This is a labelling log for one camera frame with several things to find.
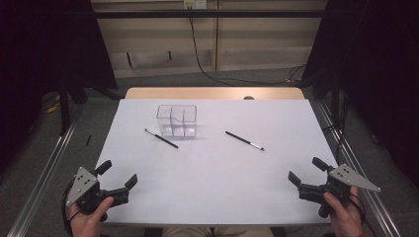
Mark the small black floor item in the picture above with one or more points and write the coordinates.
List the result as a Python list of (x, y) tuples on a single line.
[(88, 140)]

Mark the black stand post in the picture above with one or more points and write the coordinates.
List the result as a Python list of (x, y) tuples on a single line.
[(64, 98)]

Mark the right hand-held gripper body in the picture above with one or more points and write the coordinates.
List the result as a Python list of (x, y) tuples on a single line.
[(329, 189)]

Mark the metal floor rail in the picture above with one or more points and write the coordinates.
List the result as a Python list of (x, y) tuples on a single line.
[(45, 177), (346, 149)]

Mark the person's beige trousers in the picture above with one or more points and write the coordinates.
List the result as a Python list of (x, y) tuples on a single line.
[(184, 233)]

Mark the wooden table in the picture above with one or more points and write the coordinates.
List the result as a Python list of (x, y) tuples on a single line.
[(197, 93)]

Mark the white table sheet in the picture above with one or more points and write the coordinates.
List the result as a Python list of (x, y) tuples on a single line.
[(214, 181)]

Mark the person's right hand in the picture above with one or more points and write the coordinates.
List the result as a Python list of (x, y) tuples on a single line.
[(346, 219)]

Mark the clear plastic organizer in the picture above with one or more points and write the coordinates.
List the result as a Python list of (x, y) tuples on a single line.
[(178, 128)]

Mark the black curtain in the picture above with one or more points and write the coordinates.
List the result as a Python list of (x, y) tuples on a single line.
[(378, 49), (49, 39)]

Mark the thin black makeup brush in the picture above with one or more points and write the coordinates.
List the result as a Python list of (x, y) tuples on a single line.
[(242, 140)]

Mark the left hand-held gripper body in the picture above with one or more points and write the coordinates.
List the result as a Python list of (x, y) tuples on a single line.
[(87, 192)]

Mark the person's left hand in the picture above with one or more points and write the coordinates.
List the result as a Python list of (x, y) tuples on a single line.
[(85, 222)]

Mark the fluffy black makeup brush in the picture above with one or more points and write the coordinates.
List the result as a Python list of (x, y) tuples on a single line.
[(164, 140)]

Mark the white wall outlet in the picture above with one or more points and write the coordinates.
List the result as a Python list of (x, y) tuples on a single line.
[(196, 4)]

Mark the black horizontal bar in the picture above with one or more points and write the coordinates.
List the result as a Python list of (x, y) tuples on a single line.
[(197, 14)]

